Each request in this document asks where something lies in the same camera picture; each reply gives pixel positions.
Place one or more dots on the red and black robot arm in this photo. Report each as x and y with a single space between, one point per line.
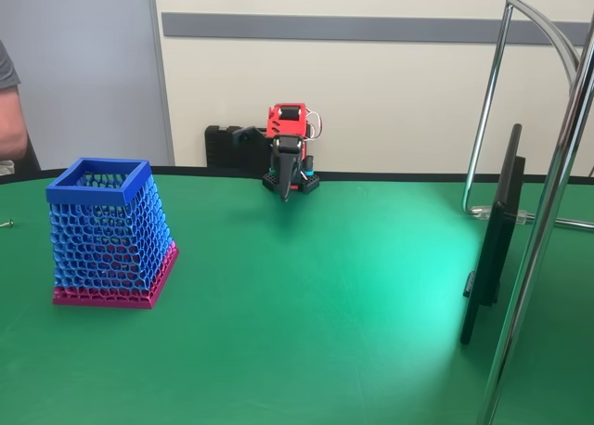
279 119

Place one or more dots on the grey wall rail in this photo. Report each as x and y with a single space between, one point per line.
371 28

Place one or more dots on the blue and magenta lattice basket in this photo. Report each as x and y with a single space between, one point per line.
107 239

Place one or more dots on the person's bare forearm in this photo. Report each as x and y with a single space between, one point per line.
11 123

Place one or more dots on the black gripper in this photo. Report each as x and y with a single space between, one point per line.
284 160

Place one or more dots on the grey shirt sleeve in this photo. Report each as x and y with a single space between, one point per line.
7 68

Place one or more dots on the crumpled white cloth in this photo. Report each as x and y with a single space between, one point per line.
5 167

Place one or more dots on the green table cloth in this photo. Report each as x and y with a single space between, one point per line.
297 327

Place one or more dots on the chrome tube stand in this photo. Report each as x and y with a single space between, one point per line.
520 304

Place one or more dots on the black plastic tool case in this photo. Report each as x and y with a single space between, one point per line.
223 149

